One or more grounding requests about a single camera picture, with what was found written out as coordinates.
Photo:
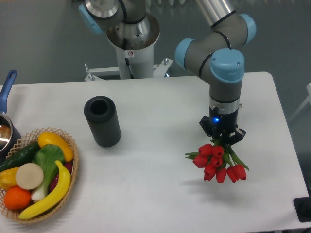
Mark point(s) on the black device at table edge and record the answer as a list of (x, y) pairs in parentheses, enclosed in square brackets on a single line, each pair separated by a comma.
[(303, 208)]

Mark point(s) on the dark green cucumber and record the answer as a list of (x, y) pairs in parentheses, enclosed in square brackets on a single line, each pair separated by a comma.
[(23, 156)]

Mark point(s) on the woven wicker basket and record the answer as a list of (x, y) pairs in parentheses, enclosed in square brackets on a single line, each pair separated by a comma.
[(24, 141)]

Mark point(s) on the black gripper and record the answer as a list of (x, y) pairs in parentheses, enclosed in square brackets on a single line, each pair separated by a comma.
[(223, 122)]

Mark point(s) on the yellow banana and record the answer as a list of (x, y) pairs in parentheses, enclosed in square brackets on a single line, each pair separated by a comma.
[(52, 198)]

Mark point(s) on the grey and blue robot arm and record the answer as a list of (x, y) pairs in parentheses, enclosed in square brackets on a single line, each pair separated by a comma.
[(216, 59)]

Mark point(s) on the dark grey ribbed vase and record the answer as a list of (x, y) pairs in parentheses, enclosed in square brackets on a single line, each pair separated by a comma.
[(102, 118)]

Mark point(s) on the beige round disc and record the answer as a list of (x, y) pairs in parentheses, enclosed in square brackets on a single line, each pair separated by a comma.
[(29, 176)]

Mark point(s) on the red tulip bouquet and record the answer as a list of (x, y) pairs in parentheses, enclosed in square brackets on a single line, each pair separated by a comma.
[(218, 160)]

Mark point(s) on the blue handled pot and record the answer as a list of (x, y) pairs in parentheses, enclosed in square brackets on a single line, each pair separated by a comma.
[(9, 135)]

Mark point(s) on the white frame at right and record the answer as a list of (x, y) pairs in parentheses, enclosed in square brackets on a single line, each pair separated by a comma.
[(302, 108)]

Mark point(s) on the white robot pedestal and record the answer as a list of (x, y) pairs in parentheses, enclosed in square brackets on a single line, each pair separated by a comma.
[(132, 64)]

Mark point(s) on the purple eggplant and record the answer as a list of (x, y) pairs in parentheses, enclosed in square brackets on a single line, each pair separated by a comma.
[(54, 182)]

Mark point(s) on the green bok choy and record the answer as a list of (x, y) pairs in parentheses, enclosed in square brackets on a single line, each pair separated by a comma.
[(45, 158)]

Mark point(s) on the orange fruit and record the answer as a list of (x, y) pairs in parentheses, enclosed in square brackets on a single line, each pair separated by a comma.
[(17, 198)]

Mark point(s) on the yellow bell pepper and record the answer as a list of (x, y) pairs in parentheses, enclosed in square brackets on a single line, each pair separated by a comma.
[(8, 178)]

